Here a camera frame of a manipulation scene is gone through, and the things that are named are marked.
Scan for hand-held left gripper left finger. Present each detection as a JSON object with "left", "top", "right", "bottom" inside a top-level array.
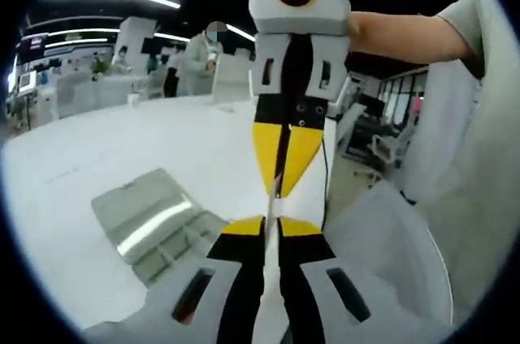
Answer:
[{"left": 82, "top": 216, "right": 267, "bottom": 344}]

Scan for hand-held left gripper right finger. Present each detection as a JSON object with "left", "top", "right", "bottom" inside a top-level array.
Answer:
[{"left": 277, "top": 216, "right": 453, "bottom": 344}]

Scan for grey transparent guide fixture box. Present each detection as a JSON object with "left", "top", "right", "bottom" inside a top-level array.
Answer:
[{"left": 91, "top": 168, "right": 232, "bottom": 289}]

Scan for white partition panel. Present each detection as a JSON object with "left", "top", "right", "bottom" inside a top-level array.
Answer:
[{"left": 210, "top": 49, "right": 251, "bottom": 103}]

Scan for white mesh office chair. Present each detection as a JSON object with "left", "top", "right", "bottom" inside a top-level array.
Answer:
[{"left": 324, "top": 180, "right": 455, "bottom": 325}]

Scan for operator in grey shirt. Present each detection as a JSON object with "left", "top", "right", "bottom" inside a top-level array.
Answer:
[{"left": 400, "top": 0, "right": 520, "bottom": 323}]

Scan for white screen on stand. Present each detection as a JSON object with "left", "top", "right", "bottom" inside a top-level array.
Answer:
[{"left": 18, "top": 72, "right": 40, "bottom": 129}]

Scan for hanging display screen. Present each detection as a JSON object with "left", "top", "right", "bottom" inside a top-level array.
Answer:
[{"left": 18, "top": 34, "right": 50, "bottom": 54}]

